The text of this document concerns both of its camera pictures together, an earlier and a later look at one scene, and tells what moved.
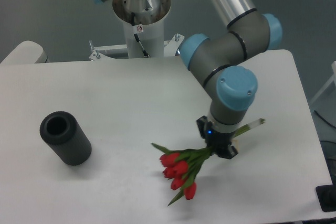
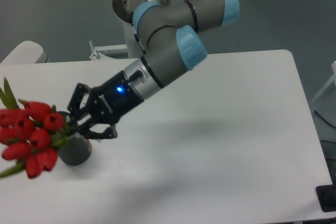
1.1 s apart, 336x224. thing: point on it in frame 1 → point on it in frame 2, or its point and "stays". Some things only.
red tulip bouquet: (181, 166) → (30, 132)
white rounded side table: (27, 52) stays
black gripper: (217, 140) → (109, 102)
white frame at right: (331, 80) stays
